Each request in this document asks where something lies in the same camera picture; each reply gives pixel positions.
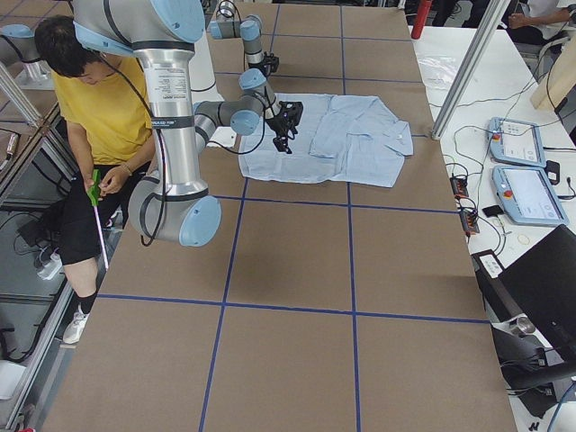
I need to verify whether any white power strip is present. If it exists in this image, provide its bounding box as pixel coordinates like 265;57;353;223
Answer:
37;252;62;281

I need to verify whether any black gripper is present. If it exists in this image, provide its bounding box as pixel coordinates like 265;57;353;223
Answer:
260;52;280;75
267;101;303;154

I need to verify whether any green handled stick tool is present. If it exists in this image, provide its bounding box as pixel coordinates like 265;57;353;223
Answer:
86;168;109;270

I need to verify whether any lower blue teach pendant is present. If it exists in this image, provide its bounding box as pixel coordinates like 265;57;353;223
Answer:
492;165;569;227

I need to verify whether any light blue button shirt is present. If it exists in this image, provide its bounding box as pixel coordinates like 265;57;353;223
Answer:
238;94;414;187

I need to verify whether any person in yellow shirt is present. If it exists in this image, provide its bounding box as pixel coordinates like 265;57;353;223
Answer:
35;15;155;344

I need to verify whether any aluminium frame post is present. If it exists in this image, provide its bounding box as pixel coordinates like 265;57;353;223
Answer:
431;0;510;140

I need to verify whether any upper blue teach pendant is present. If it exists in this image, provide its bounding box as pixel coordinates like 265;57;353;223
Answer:
488;117;546;167

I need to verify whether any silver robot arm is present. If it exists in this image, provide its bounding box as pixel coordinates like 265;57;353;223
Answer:
208;1;280;77
74;1;303;247

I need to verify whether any left orange grey hub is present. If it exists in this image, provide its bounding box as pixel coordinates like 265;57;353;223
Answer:
450;176;469;198

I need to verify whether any clear plastic zip bag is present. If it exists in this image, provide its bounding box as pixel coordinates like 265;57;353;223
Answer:
417;54;459;91

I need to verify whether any blue teach pendant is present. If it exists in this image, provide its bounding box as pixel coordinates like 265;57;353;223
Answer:
492;165;569;227
488;117;546;167

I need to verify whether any orange grey hub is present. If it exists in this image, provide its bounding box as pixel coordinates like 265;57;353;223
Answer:
459;209;480;237
450;176;469;198

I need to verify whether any red cylinder bottle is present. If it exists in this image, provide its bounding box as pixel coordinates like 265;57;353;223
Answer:
410;0;433;40

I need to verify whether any right orange grey hub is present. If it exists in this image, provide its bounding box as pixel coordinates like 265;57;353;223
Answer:
459;209;480;237

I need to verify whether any black computer monitor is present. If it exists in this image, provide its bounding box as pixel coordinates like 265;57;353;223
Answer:
472;225;575;360

